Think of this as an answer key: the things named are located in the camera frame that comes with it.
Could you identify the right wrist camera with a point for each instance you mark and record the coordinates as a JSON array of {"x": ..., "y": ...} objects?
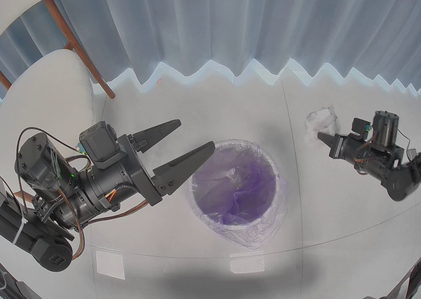
[{"x": 360, "y": 126}]

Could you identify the purple plastic bag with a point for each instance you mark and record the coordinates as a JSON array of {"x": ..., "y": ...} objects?
[{"x": 236, "y": 185}]

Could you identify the white cushioned wooden chair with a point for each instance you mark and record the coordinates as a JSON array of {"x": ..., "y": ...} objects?
[{"x": 49, "y": 87}]

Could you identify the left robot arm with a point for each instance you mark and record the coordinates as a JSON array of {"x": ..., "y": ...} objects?
[{"x": 39, "y": 238}]

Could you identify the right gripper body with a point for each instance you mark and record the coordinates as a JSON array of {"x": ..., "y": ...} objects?
[{"x": 348, "y": 149}]

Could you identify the pale blue curtain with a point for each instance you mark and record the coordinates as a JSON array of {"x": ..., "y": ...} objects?
[{"x": 230, "y": 11}]

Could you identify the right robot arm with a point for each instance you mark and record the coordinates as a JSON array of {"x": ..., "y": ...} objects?
[{"x": 399, "y": 182}]

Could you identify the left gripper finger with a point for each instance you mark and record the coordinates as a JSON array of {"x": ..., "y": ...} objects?
[
  {"x": 154, "y": 134},
  {"x": 181, "y": 167}
]

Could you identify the clear plastic wrapper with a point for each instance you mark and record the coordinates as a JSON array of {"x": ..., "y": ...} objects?
[{"x": 320, "y": 120}]

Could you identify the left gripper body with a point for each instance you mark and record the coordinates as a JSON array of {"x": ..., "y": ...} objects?
[{"x": 131, "y": 179}]

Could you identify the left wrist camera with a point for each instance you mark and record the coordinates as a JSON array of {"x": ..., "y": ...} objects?
[{"x": 98, "y": 141}]

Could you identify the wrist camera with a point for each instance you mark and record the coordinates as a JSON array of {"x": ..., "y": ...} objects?
[
  {"x": 360, "y": 126},
  {"x": 98, "y": 141}
]

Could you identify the white trash bin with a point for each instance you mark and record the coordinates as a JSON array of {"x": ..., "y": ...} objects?
[{"x": 205, "y": 217}]

